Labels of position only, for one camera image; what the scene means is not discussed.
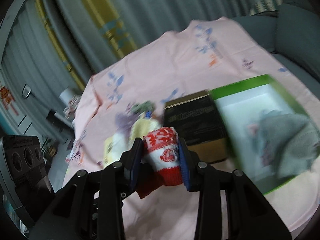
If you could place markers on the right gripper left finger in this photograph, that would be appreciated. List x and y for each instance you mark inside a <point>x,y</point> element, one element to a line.
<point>89,205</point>

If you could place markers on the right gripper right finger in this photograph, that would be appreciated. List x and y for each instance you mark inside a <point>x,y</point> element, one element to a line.
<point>249,214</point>

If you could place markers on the red and white sock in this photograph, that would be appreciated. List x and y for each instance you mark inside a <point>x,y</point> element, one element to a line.
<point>162,154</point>

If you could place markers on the purple knitted cloth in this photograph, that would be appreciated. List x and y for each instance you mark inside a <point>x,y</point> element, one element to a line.
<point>124,122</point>

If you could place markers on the yellow and white towel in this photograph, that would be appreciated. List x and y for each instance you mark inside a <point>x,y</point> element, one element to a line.
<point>141,128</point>

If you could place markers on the tissue pack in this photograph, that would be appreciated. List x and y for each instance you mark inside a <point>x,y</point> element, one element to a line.
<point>114,147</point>

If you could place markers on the green gift box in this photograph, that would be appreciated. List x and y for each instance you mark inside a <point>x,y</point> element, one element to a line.
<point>240,104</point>

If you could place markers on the white cup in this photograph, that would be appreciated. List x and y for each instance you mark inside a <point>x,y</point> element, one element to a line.
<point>68,95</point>

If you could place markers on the pink floral tablecloth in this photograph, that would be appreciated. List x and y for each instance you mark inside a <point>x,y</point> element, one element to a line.
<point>204,56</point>

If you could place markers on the green sock ball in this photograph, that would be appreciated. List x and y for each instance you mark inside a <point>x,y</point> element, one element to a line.
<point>139,108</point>

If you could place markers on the striped cushion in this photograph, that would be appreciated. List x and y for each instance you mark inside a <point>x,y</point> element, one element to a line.
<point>265,7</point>

